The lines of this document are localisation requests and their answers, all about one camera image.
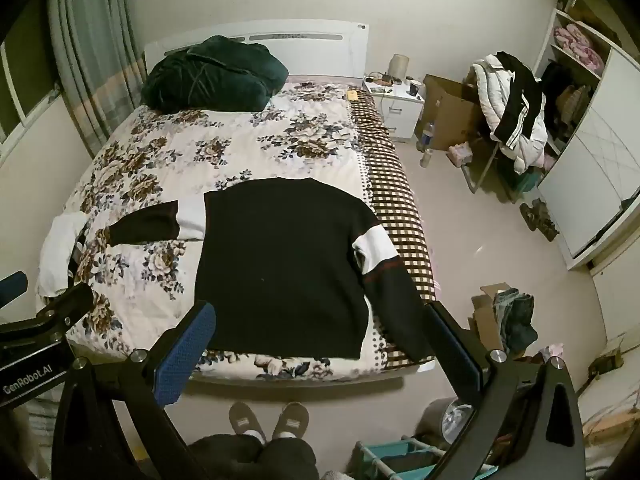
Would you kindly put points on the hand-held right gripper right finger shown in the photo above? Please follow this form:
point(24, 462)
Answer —
point(462, 355)

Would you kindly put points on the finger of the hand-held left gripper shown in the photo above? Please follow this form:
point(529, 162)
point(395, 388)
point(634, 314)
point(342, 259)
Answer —
point(12, 287)
point(65, 306)

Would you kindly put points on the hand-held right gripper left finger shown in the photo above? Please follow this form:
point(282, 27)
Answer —
point(182, 355)

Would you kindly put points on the black sweater with white bands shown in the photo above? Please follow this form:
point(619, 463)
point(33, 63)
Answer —
point(280, 260)

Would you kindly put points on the small open cardboard box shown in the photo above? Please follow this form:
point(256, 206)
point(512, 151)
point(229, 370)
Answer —
point(482, 320)

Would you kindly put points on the white cloth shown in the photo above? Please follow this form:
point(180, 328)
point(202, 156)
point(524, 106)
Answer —
point(57, 250)

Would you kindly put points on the folded blue jeans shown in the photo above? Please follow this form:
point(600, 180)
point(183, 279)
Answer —
point(517, 320)

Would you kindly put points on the metal pot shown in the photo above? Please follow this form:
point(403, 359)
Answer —
point(445, 420)

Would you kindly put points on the grey slipper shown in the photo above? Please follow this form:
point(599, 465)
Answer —
point(245, 417)
point(292, 417)

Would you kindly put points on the teal storage rack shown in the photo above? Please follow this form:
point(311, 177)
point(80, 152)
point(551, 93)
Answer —
point(395, 460)

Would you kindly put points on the person's dark pants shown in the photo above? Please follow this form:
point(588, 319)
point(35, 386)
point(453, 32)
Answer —
point(260, 460)

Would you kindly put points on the small brown box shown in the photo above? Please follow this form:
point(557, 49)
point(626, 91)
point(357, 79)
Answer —
point(607, 355)

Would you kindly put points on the pair of dark shoes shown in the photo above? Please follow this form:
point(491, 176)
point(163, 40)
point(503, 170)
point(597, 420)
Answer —
point(540, 217)

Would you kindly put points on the checkered bed sheet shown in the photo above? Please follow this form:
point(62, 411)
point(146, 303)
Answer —
point(397, 195)

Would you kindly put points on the floral bed quilt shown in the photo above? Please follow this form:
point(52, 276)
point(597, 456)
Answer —
point(165, 160)

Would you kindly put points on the metal chair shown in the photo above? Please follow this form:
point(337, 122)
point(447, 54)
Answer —
point(482, 170)

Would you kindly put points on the green storage box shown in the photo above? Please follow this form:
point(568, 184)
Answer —
point(529, 181)

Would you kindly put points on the pink tissue pack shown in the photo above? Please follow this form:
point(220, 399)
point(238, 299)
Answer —
point(460, 155)

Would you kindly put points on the window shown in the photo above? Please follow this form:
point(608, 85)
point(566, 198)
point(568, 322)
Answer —
point(25, 85)

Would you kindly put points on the white wardrobe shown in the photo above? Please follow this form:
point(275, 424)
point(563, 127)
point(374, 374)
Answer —
point(590, 175)

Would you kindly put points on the plastic water bottle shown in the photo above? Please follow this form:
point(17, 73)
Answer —
point(427, 135)

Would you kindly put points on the large cardboard box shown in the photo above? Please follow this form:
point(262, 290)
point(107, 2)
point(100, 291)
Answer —
point(452, 115)

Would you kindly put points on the grey-green curtain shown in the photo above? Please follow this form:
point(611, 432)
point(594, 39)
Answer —
point(95, 50)

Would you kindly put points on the white nightstand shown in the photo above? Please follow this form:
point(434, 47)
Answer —
point(400, 110)

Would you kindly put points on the black jacket with white stripes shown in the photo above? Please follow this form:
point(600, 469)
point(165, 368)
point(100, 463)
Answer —
point(517, 105)

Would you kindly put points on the dark mug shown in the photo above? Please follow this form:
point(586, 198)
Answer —
point(415, 88)

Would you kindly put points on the dark green blanket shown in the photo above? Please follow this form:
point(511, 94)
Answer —
point(210, 75)

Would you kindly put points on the small yellow box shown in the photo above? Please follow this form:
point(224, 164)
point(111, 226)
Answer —
point(353, 95)

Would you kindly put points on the beige table lamp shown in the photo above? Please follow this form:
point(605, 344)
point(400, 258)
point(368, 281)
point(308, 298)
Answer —
point(399, 67)

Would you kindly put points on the white headboard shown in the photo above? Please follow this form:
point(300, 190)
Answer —
point(310, 52)

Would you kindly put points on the pink folded blanket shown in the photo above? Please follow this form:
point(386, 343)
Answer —
point(580, 45)

